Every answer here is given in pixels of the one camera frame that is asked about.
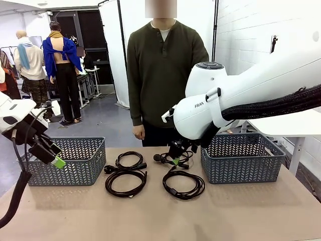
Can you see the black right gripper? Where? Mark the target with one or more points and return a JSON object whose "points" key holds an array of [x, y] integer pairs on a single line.
{"points": [[186, 145]]}

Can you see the seated person in background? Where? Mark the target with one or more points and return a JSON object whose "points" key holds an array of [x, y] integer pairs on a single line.
{"points": [[87, 61]]}

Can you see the mannequin with beige sweater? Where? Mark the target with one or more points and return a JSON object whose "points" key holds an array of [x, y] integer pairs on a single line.
{"points": [[30, 65]]}

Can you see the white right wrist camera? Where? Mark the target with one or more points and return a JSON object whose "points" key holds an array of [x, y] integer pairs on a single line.
{"points": [[166, 115]]}

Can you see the grey plastic lattice basket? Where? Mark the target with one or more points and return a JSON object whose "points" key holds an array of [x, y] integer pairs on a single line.
{"points": [[75, 168], [240, 170]]}

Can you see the person's left hand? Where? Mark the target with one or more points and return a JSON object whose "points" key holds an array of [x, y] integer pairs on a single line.
{"points": [[229, 131]]}

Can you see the person in green sweater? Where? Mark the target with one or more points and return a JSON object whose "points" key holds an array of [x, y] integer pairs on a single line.
{"points": [[160, 82]]}

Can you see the white backdrop screen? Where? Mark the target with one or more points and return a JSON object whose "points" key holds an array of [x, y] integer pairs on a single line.
{"points": [[113, 50]]}

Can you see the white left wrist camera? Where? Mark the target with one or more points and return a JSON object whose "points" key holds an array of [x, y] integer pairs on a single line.
{"points": [[55, 108]]}

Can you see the person's right hand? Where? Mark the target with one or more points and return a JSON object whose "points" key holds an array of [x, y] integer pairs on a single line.
{"points": [[138, 131]]}

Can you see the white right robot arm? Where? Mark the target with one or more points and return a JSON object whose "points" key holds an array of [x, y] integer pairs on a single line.
{"points": [[250, 88]]}

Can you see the background work desk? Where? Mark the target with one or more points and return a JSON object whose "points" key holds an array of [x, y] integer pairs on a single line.
{"points": [[86, 80]]}

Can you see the person's right forearm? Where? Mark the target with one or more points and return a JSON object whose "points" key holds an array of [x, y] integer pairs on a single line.
{"points": [[136, 110]]}

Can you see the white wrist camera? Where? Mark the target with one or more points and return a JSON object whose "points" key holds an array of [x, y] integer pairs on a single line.
{"points": [[55, 108], [166, 115]]}

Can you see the black partition panel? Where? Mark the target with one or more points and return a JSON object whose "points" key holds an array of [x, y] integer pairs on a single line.
{"points": [[92, 30]]}

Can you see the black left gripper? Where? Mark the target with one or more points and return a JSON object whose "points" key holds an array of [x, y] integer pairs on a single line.
{"points": [[25, 131]]}

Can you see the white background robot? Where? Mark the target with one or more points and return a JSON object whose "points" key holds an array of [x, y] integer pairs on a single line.
{"points": [[73, 38]]}

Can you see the mannequin with blue shirt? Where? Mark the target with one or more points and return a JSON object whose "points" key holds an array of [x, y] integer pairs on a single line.
{"points": [[62, 75]]}

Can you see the black camera tripod stand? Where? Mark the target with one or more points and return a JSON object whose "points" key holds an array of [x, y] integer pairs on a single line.
{"points": [[274, 44]]}

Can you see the white side table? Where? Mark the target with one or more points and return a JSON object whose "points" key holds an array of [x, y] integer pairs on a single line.
{"points": [[288, 125]]}

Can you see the black backdrop stand pole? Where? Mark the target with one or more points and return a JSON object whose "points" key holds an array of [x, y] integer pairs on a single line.
{"points": [[215, 30], [121, 30]]}

